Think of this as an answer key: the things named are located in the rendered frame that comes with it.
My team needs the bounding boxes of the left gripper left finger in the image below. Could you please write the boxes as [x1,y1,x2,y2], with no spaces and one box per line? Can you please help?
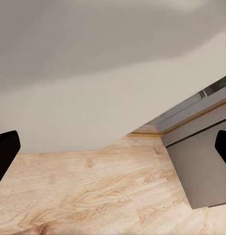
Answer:
[0,130,21,181]

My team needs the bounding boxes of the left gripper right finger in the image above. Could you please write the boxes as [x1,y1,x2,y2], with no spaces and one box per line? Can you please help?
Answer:
[215,130,226,163]

